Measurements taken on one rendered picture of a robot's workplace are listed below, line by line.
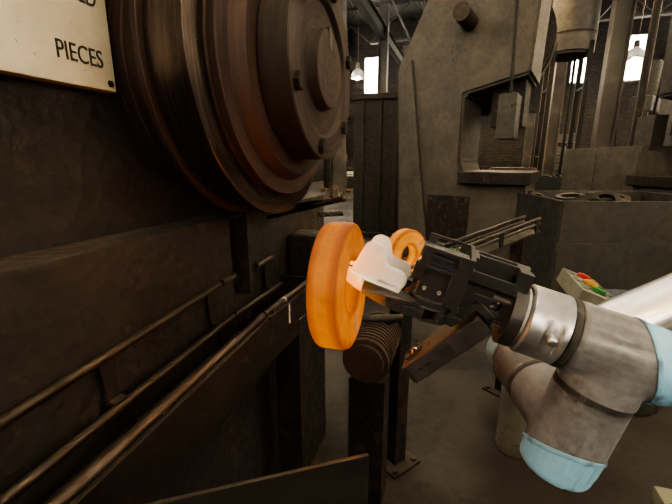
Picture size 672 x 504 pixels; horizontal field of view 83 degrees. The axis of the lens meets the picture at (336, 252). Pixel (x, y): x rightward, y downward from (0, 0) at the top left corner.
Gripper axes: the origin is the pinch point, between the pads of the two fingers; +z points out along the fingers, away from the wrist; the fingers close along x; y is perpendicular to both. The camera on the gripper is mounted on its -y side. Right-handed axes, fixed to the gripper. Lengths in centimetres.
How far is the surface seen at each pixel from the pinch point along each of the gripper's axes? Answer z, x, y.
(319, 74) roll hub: 14.7, -15.6, 22.2
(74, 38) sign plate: 36.8, 5.3, 17.8
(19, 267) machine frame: 27.4, 18.0, -4.4
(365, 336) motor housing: -1, -45, -33
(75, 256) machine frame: 27.2, 12.3, -4.7
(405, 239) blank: -1, -63, -10
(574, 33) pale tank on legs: -122, -859, 277
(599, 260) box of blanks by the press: -105, -219, -23
